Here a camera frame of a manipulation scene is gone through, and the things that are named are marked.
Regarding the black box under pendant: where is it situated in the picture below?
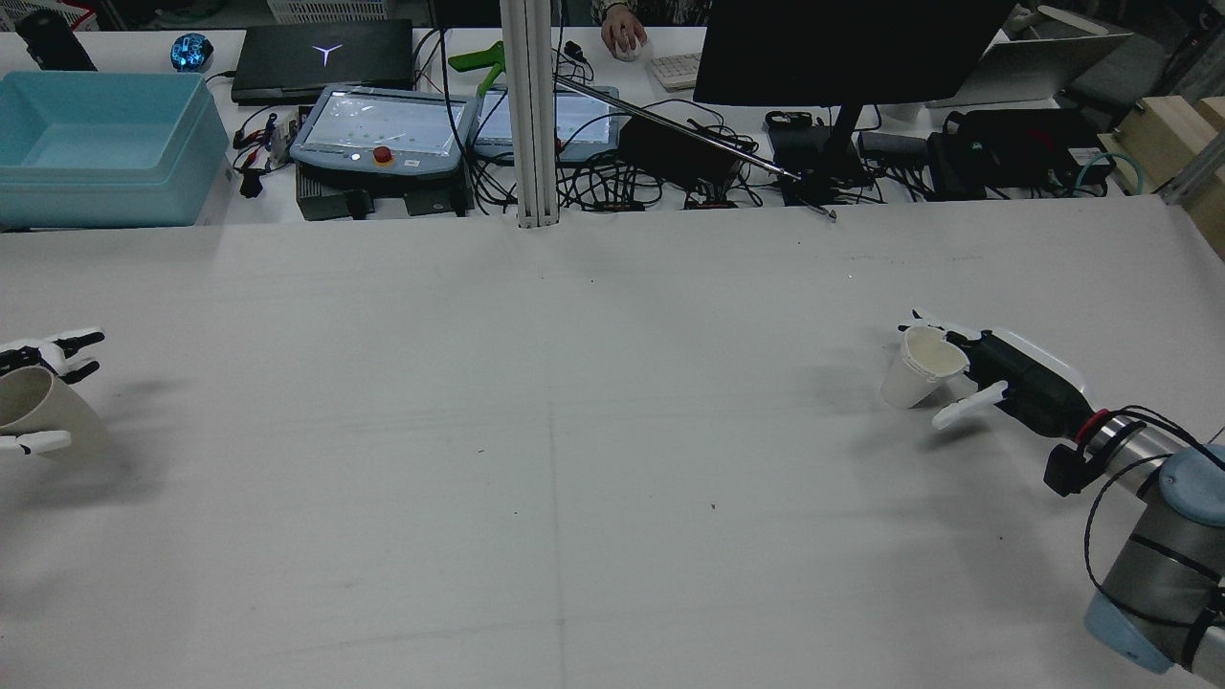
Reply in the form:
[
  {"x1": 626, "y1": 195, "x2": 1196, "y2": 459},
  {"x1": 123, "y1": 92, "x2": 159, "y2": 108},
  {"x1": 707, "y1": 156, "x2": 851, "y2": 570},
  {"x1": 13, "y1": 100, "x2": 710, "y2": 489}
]
[{"x1": 296, "y1": 161, "x2": 471, "y2": 222}]

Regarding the teach pendant with red button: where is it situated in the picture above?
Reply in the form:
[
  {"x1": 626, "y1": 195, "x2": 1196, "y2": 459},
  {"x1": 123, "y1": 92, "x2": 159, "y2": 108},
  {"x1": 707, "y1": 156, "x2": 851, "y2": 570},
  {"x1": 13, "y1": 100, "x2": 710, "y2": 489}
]
[{"x1": 288, "y1": 83, "x2": 480, "y2": 182}]

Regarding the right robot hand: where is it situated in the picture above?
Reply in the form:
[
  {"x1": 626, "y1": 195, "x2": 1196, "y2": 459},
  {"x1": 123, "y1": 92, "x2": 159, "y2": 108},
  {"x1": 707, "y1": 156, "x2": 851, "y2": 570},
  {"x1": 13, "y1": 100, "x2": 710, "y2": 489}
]
[{"x1": 899, "y1": 307, "x2": 1098, "y2": 441}]

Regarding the teal cable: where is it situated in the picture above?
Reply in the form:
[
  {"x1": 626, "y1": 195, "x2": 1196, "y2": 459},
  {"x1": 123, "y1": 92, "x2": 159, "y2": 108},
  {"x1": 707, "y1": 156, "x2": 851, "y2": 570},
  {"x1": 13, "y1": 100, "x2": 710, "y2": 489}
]
[{"x1": 1075, "y1": 151, "x2": 1148, "y2": 198}]

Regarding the black computer monitor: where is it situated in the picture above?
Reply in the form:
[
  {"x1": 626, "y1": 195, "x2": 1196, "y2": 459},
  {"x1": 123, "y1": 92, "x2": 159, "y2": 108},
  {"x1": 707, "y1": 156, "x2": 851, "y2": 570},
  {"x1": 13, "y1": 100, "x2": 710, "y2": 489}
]
[{"x1": 692, "y1": 0, "x2": 1017, "y2": 189}]

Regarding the white aluminium profile post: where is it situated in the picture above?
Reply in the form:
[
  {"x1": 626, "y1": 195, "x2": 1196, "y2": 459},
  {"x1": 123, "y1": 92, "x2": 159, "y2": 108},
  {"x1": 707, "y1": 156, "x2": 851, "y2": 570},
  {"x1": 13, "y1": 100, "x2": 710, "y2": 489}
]
[{"x1": 499, "y1": 0, "x2": 561, "y2": 230}]

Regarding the silver laptop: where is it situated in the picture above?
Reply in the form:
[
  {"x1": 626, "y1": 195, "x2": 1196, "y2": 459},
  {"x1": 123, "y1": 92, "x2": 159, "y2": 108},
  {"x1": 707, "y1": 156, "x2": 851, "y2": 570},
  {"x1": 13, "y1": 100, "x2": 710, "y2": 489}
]
[{"x1": 923, "y1": 4, "x2": 1136, "y2": 109}]

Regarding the white keyboard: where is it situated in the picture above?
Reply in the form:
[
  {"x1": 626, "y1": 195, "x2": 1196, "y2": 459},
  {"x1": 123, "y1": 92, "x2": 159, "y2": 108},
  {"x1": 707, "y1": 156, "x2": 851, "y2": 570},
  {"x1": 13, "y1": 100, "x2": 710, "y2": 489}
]
[{"x1": 648, "y1": 52, "x2": 705, "y2": 94}]

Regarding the black power adapter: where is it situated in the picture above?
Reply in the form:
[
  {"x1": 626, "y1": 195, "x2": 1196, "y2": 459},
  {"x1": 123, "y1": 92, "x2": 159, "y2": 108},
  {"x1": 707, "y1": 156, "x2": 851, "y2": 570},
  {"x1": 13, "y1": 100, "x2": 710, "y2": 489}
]
[{"x1": 616, "y1": 113, "x2": 745, "y2": 193}]

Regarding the white plastic basket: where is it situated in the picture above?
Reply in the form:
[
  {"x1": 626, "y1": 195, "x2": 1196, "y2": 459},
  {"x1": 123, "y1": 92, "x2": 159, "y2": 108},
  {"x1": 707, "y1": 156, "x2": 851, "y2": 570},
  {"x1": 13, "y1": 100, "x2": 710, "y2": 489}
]
[{"x1": 265, "y1": 0, "x2": 390, "y2": 25}]

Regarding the white paper cup torn rim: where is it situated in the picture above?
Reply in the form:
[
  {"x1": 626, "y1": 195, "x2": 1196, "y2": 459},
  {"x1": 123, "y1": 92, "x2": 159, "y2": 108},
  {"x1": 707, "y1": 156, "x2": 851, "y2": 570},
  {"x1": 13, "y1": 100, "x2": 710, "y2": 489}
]
[{"x1": 880, "y1": 326, "x2": 969, "y2": 411}]

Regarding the light blue plastic bin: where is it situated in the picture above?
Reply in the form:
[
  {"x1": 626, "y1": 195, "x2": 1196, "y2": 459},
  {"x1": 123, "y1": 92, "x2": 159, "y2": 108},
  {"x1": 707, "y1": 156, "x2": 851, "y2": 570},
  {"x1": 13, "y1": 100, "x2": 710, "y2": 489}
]
[{"x1": 0, "y1": 69, "x2": 232, "y2": 230}]

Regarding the black equipment case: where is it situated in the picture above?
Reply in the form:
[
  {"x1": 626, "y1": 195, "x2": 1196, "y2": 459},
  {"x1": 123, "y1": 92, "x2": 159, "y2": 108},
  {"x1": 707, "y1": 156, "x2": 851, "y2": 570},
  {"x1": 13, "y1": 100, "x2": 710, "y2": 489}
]
[{"x1": 930, "y1": 107, "x2": 1117, "y2": 201}]

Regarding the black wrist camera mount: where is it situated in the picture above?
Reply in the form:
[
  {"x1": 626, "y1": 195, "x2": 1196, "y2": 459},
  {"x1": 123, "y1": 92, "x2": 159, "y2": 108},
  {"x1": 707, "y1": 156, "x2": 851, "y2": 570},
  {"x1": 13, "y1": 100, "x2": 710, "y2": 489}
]
[{"x1": 1042, "y1": 435, "x2": 1103, "y2": 498}]

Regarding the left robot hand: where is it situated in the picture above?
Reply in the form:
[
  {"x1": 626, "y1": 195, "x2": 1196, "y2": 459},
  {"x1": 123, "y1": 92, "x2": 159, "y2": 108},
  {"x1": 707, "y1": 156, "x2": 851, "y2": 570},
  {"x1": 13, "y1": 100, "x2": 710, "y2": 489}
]
[{"x1": 0, "y1": 328, "x2": 106, "y2": 458}]

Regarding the black laptop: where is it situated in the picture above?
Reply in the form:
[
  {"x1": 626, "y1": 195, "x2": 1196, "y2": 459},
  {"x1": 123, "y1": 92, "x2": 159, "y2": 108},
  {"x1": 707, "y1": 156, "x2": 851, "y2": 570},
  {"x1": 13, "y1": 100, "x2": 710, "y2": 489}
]
[{"x1": 230, "y1": 18, "x2": 415, "y2": 105}]

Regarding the wooden box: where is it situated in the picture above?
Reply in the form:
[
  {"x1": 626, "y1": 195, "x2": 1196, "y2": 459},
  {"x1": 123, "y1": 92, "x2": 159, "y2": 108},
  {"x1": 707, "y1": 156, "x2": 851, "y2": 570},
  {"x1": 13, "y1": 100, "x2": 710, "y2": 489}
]
[{"x1": 1114, "y1": 94, "x2": 1225, "y2": 261}]

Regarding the blue glowing round gadget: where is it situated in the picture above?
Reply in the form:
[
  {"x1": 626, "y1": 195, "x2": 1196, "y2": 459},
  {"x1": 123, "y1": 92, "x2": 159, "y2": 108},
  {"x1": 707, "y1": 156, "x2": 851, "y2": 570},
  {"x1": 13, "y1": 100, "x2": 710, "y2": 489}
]
[{"x1": 169, "y1": 32, "x2": 214, "y2": 75}]

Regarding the beige paper cup smooth rim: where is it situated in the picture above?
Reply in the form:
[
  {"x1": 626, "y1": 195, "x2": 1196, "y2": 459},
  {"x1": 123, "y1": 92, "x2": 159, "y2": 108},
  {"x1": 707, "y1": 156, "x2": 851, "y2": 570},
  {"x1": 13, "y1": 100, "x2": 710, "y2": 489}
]
[{"x1": 0, "y1": 366, "x2": 110, "y2": 459}]

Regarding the grey teach pendant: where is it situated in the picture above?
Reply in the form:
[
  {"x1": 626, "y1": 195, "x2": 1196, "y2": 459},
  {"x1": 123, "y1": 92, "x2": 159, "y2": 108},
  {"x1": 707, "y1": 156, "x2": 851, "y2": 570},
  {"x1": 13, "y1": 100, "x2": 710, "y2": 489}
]
[{"x1": 473, "y1": 84, "x2": 622, "y2": 167}]

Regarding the person's hand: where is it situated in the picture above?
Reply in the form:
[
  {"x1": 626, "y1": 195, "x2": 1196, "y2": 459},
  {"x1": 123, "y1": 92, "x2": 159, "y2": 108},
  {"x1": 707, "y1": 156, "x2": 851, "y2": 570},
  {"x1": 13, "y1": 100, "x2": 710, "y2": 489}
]
[{"x1": 600, "y1": 2, "x2": 649, "y2": 56}]

